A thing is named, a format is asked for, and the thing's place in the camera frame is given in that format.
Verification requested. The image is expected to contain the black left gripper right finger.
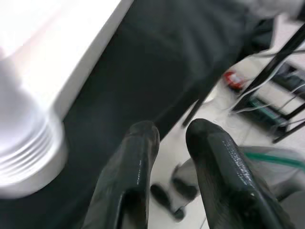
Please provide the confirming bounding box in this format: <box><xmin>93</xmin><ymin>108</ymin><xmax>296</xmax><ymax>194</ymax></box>
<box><xmin>185</xmin><ymin>118</ymin><xmax>296</xmax><ymax>229</ymax></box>

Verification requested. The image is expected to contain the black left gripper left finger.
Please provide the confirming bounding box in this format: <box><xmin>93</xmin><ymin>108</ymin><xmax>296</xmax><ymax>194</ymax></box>
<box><xmin>82</xmin><ymin>120</ymin><xmax>160</xmax><ymax>229</ymax></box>

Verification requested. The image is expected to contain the white plastic table leg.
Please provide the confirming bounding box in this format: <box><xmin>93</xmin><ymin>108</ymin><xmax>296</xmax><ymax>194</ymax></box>
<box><xmin>0</xmin><ymin>53</ymin><xmax>65</xmax><ymax>178</ymax></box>

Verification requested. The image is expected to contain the white plastic children table top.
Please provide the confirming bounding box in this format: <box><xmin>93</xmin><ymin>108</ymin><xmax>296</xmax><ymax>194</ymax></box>
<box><xmin>0</xmin><ymin>0</ymin><xmax>135</xmax><ymax>199</ymax></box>

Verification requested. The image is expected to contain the green tube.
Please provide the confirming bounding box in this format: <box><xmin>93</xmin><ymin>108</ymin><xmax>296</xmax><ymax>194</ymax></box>
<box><xmin>244</xmin><ymin>152</ymin><xmax>305</xmax><ymax>169</ymax></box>

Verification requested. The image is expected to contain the black metal rack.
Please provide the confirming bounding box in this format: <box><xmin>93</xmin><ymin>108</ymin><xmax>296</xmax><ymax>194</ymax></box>
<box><xmin>234</xmin><ymin>23</ymin><xmax>305</xmax><ymax>144</ymax></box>

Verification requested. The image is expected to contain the red round object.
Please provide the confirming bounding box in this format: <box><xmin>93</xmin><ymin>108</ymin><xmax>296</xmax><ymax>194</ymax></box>
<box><xmin>223</xmin><ymin>70</ymin><xmax>245</xmax><ymax>91</ymax></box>

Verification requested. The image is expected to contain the black metal frame rod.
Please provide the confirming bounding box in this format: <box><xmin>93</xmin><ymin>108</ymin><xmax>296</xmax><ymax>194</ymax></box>
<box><xmin>182</xmin><ymin>97</ymin><xmax>203</xmax><ymax>127</ymax></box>

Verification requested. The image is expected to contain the white thin cable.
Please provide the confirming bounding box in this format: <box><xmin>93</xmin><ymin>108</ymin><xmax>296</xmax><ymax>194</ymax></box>
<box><xmin>228</xmin><ymin>47</ymin><xmax>305</xmax><ymax>115</ymax></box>

